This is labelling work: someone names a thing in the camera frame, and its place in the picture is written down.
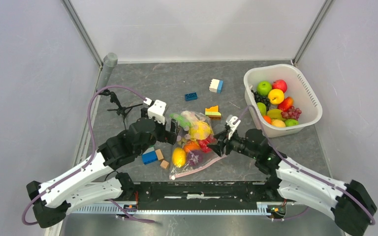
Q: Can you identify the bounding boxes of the dark blue flat block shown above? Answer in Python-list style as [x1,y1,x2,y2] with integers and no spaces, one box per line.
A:
[184,92,198,101]

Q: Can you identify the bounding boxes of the small orange toy fruit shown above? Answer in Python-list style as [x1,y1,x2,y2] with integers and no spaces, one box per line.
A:
[263,116,272,124]

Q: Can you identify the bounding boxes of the pale yellow toy fruit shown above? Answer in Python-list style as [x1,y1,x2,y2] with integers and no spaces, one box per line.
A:
[271,119,286,128]

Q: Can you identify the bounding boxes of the small green toy fruit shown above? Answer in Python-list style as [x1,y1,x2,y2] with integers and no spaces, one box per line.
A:
[284,119,299,127]

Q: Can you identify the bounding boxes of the tan small block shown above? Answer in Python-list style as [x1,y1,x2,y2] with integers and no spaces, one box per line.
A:
[155,149,164,161]

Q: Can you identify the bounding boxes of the red toy bell pepper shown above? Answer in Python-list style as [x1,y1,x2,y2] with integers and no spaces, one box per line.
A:
[197,135,216,153]

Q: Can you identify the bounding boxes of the light green toy fruit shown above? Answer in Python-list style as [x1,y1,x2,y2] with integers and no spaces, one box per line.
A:
[257,102,267,116]

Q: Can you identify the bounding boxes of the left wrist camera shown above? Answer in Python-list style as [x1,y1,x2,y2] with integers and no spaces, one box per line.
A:
[144,97,167,125]

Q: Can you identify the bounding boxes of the green toy cucumber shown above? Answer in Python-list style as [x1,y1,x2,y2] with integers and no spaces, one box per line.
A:
[169,113,192,129]

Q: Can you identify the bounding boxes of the purple toy onion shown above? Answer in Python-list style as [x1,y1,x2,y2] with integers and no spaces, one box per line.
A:
[187,150,204,167]

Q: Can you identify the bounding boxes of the white plastic basket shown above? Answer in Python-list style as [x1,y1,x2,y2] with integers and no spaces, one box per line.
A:
[243,64,322,138]

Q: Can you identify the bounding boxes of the yellow toy cabbage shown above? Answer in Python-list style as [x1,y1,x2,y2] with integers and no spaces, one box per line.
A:
[189,121,212,140]

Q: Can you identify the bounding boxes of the clear zip top bag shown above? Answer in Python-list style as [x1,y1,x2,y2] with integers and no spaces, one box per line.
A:
[169,111,226,180]

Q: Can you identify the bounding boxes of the blue green grey block stack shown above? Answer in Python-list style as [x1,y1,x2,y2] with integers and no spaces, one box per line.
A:
[141,147,158,165]

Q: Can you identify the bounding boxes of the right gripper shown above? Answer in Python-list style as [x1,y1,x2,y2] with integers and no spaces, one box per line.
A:
[206,128,258,160]

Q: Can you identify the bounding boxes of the red orange toy mango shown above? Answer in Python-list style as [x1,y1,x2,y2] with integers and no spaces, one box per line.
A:
[277,96,294,112]

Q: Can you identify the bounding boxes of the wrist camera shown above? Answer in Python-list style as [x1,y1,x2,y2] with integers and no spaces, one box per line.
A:
[226,115,241,140]
[144,97,167,125]

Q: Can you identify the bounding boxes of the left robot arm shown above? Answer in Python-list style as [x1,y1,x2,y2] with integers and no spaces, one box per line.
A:
[27,108,179,228]

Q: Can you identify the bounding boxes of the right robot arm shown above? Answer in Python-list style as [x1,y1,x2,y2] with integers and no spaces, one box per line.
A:
[207,128,377,236]

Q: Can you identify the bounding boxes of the yellow green toy fruit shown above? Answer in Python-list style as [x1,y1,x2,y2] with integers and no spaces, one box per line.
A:
[266,109,285,121]

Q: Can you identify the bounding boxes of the orange green yellow block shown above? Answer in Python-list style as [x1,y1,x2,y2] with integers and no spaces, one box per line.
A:
[205,105,222,119]

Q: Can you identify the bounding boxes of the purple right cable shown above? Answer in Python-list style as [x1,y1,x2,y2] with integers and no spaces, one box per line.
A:
[236,105,376,226]

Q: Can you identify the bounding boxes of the orange small block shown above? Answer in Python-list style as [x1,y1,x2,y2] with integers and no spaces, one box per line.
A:
[160,160,170,170]

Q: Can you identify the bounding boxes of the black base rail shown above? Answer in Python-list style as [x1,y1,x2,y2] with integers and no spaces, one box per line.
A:
[115,181,284,210]

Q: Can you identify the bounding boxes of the green toy apple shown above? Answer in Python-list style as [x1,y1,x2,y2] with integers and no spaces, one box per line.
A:
[256,81,272,96]

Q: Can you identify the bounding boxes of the white and blue block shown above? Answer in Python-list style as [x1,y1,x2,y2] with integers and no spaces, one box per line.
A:
[209,79,223,93]

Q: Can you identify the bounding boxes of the purple toy grapes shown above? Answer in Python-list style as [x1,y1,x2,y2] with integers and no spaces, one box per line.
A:
[281,106,302,120]

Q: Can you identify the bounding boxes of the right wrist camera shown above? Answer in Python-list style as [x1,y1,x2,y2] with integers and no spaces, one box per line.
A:
[226,115,241,140]

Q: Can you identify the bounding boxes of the grey microphone on tripod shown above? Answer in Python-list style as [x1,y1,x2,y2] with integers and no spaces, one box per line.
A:
[96,52,143,129]

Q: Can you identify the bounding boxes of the black toy grapes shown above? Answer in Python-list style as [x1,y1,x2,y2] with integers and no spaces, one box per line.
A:
[251,90,271,111]

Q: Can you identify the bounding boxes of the red toy apple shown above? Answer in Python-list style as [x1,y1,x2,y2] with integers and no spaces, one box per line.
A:
[272,79,287,93]

